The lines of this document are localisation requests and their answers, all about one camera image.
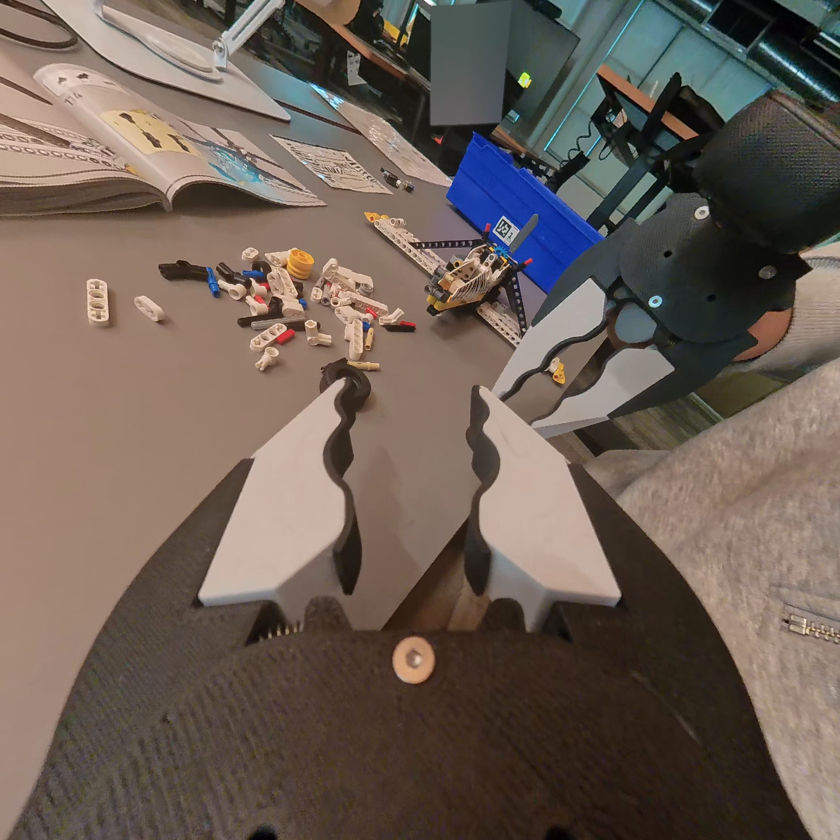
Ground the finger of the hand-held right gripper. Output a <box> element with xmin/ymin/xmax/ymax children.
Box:
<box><xmin>532</xmin><ymin>307</ymin><xmax>677</xmax><ymax>439</ymax></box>
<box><xmin>491</xmin><ymin>277</ymin><xmax>611</xmax><ymax>401</ymax></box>

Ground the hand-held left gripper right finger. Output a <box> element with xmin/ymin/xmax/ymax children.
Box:
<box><xmin>465</xmin><ymin>386</ymin><xmax>623</xmax><ymax>632</ymax></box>

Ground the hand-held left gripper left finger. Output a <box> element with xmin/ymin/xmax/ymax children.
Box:
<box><xmin>197</xmin><ymin>379</ymin><xmax>363</xmax><ymax>623</ymax></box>

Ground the black lego tyre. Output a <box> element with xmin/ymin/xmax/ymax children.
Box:
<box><xmin>319</xmin><ymin>360</ymin><xmax>372</xmax><ymax>411</ymax></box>

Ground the person's right forearm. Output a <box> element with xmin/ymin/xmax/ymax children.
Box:
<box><xmin>735</xmin><ymin>243</ymin><xmax>840</xmax><ymax>378</ymax></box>

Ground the zebra striped lego aircraft model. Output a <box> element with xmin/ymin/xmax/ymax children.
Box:
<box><xmin>364</xmin><ymin>210</ymin><xmax>568</xmax><ymax>385</ymax></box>

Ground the pile of loose lego pieces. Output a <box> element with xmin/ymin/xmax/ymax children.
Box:
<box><xmin>85</xmin><ymin>246</ymin><xmax>417</xmax><ymax>374</ymax></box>

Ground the person's right hand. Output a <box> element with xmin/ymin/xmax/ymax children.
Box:
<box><xmin>731</xmin><ymin>307</ymin><xmax>796</xmax><ymax>363</ymax></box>

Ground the blue plastic bin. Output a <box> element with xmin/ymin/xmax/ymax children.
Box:
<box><xmin>446</xmin><ymin>131</ymin><xmax>605</xmax><ymax>296</ymax></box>

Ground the person's grey hoodie torso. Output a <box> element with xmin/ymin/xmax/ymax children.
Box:
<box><xmin>581</xmin><ymin>364</ymin><xmax>840</xmax><ymax>840</ymax></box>

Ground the background standing desk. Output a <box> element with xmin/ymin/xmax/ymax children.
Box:
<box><xmin>558</xmin><ymin>64</ymin><xmax>726</xmax><ymax>232</ymax></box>

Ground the printed paper leaflet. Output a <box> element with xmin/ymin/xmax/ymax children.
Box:
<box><xmin>311</xmin><ymin>82</ymin><xmax>454</xmax><ymax>186</ymax></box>

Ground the zebra sticker sheet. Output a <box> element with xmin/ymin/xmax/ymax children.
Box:
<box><xmin>270</xmin><ymin>134</ymin><xmax>393</xmax><ymax>196</ymax></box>

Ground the open instruction booklet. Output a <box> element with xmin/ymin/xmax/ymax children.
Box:
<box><xmin>0</xmin><ymin>49</ymin><xmax>327</xmax><ymax>217</ymax></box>

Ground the white monitor stand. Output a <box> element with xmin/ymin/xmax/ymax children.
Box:
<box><xmin>39</xmin><ymin>0</ymin><xmax>291</xmax><ymax>123</ymax></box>

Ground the black cable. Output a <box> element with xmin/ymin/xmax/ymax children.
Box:
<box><xmin>0</xmin><ymin>0</ymin><xmax>80</xmax><ymax>52</ymax></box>

